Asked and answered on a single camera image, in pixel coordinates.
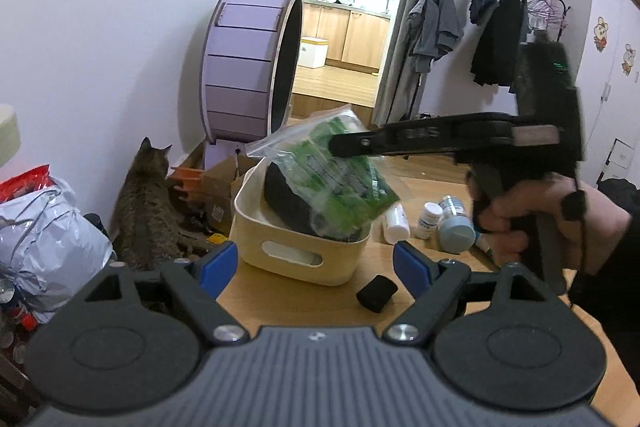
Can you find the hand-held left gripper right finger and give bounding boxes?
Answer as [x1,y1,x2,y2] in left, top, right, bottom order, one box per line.
[382,240,557,348]

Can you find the small white tube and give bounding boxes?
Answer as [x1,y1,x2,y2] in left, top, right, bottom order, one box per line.
[473,232,501,260]

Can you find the cream plastic storage bin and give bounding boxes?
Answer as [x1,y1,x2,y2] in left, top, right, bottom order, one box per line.
[228,154,374,287]

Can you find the white wardrobe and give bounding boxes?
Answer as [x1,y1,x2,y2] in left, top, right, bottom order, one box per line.
[549,0,640,190]

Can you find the brown cardboard box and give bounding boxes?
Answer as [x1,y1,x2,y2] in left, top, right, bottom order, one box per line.
[199,153,262,236]

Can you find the dark blue hanging garment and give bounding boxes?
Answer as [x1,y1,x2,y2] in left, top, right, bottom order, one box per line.
[469,0,501,26]

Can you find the orange plastic toy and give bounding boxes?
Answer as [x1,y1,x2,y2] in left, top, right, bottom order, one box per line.
[167,164,207,200]

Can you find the white plastic bottle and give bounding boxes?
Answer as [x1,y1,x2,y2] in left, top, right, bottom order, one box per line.
[382,202,412,244]

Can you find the white blue-label pill bottle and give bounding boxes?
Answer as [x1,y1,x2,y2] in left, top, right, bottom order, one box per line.
[416,202,444,241]

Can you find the grey curtain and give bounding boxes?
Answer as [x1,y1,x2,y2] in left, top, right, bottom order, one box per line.
[377,0,455,128]

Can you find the small black roll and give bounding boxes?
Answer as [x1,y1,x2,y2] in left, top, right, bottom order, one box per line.
[355,275,400,313]

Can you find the tabby cat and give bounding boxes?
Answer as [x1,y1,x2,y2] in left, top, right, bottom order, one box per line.
[110,136,202,272]

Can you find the black hanging garment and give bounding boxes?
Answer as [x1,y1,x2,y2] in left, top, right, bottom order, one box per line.
[469,0,532,88]

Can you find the black round pouch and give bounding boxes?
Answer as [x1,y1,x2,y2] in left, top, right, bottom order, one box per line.
[263,159,372,244]

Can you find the green packet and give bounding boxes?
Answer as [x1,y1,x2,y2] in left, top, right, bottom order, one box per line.
[244,105,404,239]

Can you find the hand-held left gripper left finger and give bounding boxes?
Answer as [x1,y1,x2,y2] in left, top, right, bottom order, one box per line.
[81,241,251,348]

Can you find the person's right forearm black sleeve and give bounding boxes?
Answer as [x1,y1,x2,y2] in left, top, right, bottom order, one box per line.
[567,177,640,375]

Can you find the grey plastic bag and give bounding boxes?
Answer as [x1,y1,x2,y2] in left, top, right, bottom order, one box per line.
[0,179,117,326]

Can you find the wooden kitchen cabinet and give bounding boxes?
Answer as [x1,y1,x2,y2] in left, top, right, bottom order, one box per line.
[299,2,392,71]

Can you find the person's right hand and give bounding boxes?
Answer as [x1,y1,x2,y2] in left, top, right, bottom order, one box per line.
[464,172,632,279]

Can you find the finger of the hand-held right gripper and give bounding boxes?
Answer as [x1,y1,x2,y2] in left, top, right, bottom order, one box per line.
[327,111,517,158]

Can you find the light blue jar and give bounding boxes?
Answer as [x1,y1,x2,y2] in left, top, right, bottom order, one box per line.
[437,195,477,254]

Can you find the grey hanging garment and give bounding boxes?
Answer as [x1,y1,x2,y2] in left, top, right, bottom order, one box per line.
[406,0,475,74]

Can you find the white kitchen bin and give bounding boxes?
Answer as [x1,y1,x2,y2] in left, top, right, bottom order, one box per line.
[298,36,329,69]

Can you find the red plastic bag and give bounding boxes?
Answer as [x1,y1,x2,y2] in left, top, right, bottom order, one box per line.
[0,164,52,204]

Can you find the purple cat exercise wheel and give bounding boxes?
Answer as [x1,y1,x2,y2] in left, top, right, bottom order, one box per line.
[199,0,305,146]

